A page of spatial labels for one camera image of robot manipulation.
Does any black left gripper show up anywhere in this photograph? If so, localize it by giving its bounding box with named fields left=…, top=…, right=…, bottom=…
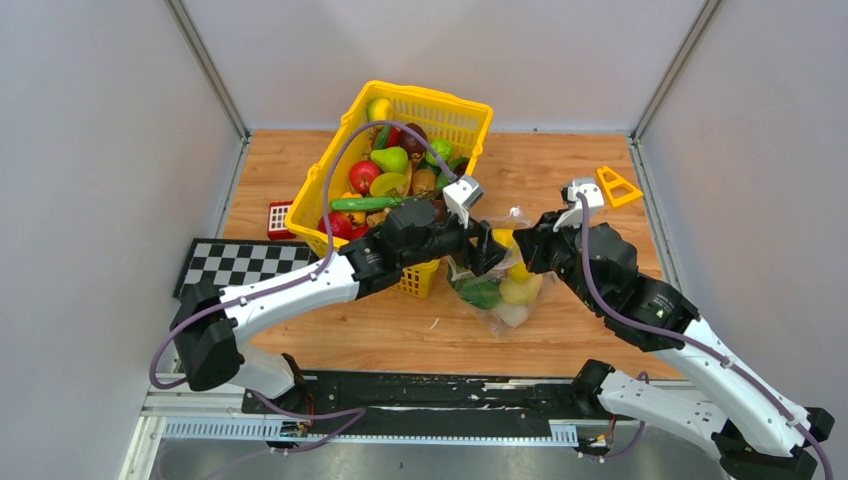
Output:
left=401, top=207, right=514, bottom=279

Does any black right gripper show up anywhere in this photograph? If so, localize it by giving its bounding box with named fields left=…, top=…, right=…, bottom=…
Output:
left=513, top=209, right=602, bottom=312

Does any yellow lemon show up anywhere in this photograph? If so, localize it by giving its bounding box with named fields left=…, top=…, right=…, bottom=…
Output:
left=508, top=262, right=534, bottom=283

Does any green white bok choy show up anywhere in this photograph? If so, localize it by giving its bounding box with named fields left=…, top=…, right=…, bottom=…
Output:
left=447, top=266, right=530, bottom=335

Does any clear zip top bag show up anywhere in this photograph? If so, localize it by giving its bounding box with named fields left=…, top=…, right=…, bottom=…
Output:
left=447, top=206, right=554, bottom=337

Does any beige pear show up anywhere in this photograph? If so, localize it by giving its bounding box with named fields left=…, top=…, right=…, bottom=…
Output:
left=499, top=275, right=544, bottom=305

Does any yellow plastic basket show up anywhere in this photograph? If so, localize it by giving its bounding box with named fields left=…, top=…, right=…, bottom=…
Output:
left=286, top=80, right=494, bottom=257

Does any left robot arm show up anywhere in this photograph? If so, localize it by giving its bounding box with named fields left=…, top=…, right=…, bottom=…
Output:
left=171, top=199, right=509, bottom=413

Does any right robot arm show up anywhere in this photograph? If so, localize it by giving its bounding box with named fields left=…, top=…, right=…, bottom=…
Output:
left=514, top=212, right=835, bottom=479

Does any brown kiwi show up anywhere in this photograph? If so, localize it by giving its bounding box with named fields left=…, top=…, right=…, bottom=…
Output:
left=410, top=169, right=437, bottom=195

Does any yellow triangle toy block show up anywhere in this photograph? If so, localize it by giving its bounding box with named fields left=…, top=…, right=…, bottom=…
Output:
left=596, top=166, right=644, bottom=209

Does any light green round fruit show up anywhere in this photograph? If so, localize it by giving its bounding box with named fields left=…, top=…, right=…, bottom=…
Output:
left=425, top=138, right=454, bottom=167

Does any yellow green pepper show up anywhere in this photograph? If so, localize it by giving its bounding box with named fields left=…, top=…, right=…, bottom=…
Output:
left=369, top=172, right=410, bottom=197

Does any dark red round fruit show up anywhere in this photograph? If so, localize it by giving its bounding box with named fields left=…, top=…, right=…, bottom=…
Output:
left=398, top=123, right=427, bottom=162

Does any green pear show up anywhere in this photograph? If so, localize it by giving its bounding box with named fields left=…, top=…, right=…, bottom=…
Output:
left=370, top=146, right=409, bottom=174

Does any green cucumber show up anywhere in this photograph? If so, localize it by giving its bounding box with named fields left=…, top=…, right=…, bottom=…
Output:
left=330, top=197, right=406, bottom=211

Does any red apple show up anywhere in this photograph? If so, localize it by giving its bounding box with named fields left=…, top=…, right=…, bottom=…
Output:
left=348, top=160, right=382, bottom=195

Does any yellow green lime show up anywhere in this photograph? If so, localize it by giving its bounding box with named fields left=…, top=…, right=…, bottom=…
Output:
left=365, top=97, right=394, bottom=122

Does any red window toy block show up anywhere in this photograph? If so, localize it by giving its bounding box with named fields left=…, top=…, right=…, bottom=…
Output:
left=266, top=201, right=297, bottom=241

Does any black white checkerboard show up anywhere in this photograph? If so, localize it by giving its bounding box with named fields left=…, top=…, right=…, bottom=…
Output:
left=173, top=238, right=318, bottom=299

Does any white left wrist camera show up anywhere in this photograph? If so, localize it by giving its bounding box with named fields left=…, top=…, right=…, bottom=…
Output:
left=442, top=174, right=484, bottom=228

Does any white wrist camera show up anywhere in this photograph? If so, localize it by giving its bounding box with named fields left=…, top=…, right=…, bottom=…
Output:
left=555, top=177, right=605, bottom=230
left=442, top=174, right=484, bottom=228

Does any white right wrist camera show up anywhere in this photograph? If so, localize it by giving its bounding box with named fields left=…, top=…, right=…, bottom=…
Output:
left=555, top=177, right=605, bottom=230

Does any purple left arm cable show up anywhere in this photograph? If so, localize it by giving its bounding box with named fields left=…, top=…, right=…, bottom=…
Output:
left=148, top=119, right=462, bottom=391

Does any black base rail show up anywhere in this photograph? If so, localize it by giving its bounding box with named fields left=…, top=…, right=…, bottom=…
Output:
left=273, top=370, right=611, bottom=438

